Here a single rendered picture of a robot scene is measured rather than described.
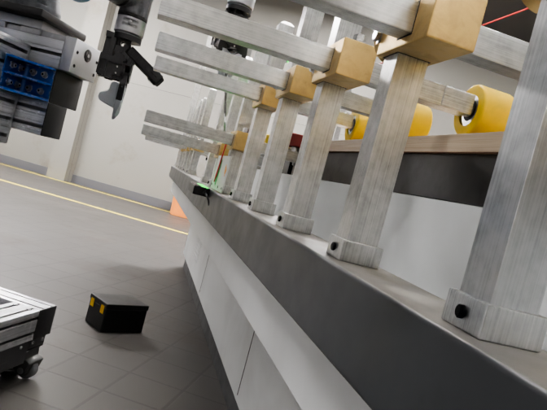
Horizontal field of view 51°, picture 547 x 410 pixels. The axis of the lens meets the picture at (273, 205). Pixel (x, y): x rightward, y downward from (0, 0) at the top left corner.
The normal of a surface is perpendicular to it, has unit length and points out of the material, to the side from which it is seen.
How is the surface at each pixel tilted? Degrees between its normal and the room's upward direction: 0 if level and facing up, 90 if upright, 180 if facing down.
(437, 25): 90
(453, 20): 90
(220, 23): 90
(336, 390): 90
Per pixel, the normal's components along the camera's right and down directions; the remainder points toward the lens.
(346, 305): -0.94, -0.24
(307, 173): 0.22, 0.09
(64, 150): -0.18, -0.01
